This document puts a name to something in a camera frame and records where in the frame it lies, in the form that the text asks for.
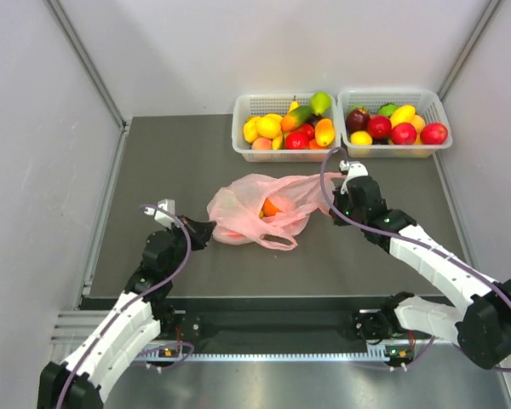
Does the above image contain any yellow lemon left basket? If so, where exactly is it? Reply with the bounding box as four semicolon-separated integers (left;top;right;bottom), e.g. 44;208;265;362
255;117;282;139

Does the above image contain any red apple far right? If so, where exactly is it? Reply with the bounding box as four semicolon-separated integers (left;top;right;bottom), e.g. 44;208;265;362
420;123;449;145

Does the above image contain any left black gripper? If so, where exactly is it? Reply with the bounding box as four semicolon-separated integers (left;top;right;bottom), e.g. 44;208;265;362
165;214;217;277

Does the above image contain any left white plastic basket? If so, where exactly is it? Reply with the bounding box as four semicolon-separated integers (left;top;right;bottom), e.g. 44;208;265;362
232;91;344;163

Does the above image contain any green pear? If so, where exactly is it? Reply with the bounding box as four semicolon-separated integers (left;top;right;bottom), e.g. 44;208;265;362
309;91;332;116

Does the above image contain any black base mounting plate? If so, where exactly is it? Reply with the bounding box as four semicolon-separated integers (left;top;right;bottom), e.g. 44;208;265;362
167;297;406;349

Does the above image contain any green orange mango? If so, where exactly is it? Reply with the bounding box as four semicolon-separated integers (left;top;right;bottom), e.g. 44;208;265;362
280;106;312;132

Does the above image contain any yellow lemon right basket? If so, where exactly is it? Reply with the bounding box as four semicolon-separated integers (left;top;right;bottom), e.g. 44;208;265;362
350;130;373;146

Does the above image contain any pink plastic bag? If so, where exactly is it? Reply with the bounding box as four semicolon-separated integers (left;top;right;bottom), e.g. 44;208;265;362
207;172;341;251

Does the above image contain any red apple left basket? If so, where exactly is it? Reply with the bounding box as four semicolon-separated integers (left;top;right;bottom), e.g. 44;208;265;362
284;130;310;150

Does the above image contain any yellow lemon far left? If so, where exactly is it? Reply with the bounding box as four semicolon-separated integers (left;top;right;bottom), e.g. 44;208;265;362
243;117;260;145

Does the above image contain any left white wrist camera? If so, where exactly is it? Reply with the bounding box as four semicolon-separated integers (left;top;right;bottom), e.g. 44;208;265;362
153;199;175;228

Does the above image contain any peach fruit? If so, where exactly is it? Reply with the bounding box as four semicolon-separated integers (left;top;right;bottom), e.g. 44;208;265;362
251;137;273;151

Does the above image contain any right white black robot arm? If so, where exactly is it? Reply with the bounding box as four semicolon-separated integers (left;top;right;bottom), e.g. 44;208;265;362
319;175;511;373

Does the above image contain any red apple front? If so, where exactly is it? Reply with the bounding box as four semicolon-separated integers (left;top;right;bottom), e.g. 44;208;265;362
390;123;417;145

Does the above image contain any white plastic basket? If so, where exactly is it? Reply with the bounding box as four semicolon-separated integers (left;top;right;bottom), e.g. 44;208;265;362
337;89;452;158
232;91;344;163

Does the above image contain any right white plastic basket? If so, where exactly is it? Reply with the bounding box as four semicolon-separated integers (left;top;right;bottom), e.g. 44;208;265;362
337;89;452;158

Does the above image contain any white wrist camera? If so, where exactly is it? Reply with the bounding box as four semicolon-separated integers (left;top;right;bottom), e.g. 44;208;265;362
339;160;369;194
153;199;175;228

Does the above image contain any red apple middle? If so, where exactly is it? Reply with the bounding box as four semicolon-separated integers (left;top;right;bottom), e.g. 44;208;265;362
366;115;392;140

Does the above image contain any dark red apple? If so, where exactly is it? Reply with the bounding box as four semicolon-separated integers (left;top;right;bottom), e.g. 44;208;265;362
345;107;370;133

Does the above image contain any yellow lemon basket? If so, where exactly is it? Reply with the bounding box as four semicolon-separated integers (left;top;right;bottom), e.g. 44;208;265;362
350;130;373;146
255;117;282;139

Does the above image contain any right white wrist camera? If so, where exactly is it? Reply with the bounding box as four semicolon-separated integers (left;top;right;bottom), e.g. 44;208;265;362
339;160;369;194

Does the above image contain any yellow mango right basket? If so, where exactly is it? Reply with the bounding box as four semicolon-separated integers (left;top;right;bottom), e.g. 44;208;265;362
390;105;416;128

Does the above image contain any orange fruit in bag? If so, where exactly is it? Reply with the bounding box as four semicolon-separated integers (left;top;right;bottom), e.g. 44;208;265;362
261;199;281;217

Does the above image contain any orange yellow mango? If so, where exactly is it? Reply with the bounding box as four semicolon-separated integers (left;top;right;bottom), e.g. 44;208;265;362
315;118;336;147

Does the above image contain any grey slotted cable duct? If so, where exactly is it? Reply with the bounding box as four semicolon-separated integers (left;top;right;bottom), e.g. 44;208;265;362
131;343;414;363

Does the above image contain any green lime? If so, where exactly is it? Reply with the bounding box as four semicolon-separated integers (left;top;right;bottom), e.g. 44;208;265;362
377;103;399;118

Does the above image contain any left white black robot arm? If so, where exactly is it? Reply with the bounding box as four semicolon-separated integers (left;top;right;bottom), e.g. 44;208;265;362
37;210;215;408

